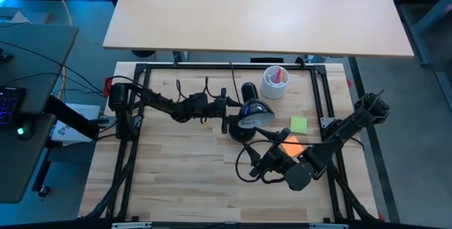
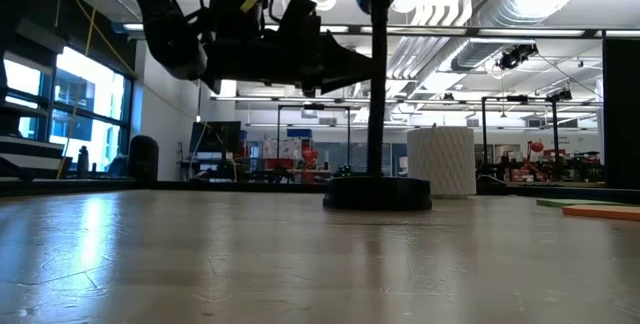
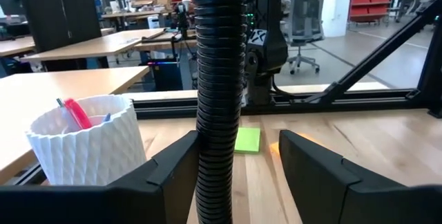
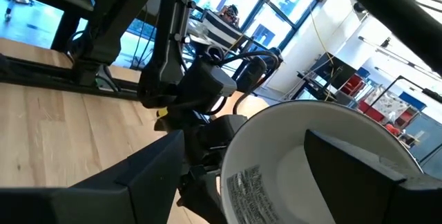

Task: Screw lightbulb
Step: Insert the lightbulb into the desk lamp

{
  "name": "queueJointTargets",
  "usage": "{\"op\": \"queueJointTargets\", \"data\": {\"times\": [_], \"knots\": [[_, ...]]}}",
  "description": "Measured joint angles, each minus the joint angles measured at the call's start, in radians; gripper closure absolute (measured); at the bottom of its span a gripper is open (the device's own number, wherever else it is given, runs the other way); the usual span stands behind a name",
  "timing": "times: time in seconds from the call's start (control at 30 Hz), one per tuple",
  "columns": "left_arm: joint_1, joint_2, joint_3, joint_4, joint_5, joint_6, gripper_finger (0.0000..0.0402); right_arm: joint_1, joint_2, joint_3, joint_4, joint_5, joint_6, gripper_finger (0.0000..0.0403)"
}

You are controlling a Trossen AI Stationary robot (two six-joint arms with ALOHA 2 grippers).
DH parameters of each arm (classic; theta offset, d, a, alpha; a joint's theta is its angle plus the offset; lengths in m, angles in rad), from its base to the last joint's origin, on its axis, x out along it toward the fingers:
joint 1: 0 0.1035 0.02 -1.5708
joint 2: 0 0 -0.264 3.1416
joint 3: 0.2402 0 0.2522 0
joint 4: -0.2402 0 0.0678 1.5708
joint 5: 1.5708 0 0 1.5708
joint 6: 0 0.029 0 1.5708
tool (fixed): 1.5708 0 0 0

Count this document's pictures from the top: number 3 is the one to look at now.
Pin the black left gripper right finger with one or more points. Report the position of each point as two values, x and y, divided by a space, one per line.
345 196

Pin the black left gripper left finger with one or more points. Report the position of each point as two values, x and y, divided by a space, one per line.
103 205

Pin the black gooseneck desk lamp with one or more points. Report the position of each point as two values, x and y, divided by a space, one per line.
219 79

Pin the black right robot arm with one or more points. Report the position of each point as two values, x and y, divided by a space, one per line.
267 54

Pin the white textured pen cup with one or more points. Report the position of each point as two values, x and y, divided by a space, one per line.
93 155

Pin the orange sticky note pad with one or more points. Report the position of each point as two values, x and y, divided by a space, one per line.
275 148

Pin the blue pen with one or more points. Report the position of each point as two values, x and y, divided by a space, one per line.
106 118

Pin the clear pen with green tip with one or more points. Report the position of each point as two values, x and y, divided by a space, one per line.
67 118

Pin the red pen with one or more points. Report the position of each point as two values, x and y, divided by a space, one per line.
77 113

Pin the green sticky note pad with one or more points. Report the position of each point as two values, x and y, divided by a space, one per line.
247 140

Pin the black computer tower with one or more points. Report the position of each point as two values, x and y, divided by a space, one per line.
167 77

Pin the background wooden desk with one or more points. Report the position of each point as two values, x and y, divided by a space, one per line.
93 46

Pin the grey office chair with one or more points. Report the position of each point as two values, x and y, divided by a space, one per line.
305 16

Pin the black partition panel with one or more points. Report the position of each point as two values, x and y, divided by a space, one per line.
58 16

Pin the red storage shelving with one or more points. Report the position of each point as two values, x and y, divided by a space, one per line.
369 1

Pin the black aluminium table frame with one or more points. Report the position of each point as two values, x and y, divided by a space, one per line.
345 101

